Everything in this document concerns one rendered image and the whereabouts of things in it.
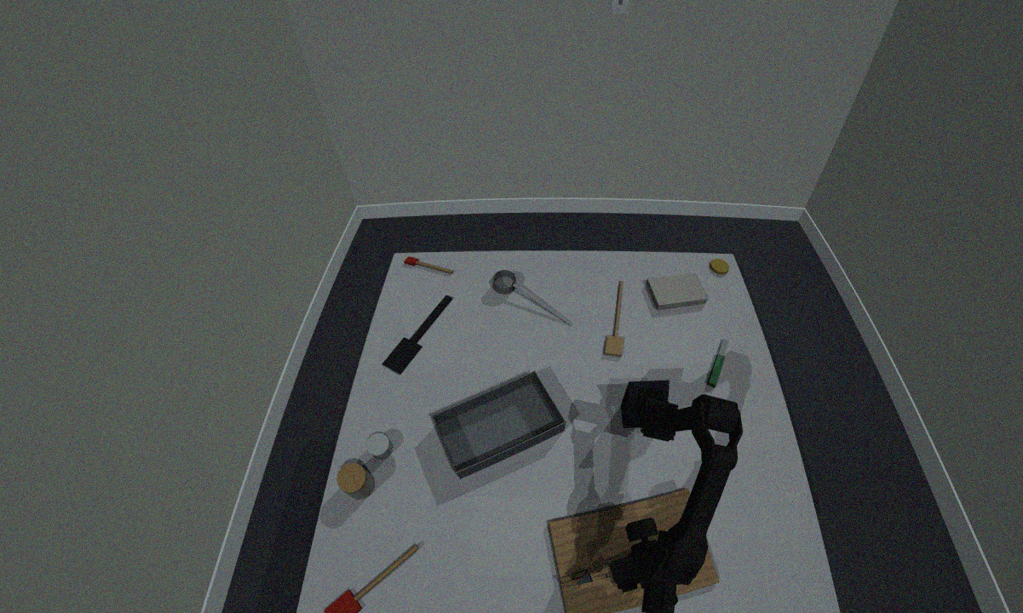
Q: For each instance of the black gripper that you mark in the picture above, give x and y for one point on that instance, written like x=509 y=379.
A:
x=642 y=529

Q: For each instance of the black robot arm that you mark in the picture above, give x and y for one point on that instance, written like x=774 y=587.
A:
x=680 y=552

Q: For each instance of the brown wooden board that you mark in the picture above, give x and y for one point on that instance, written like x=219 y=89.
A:
x=590 y=542

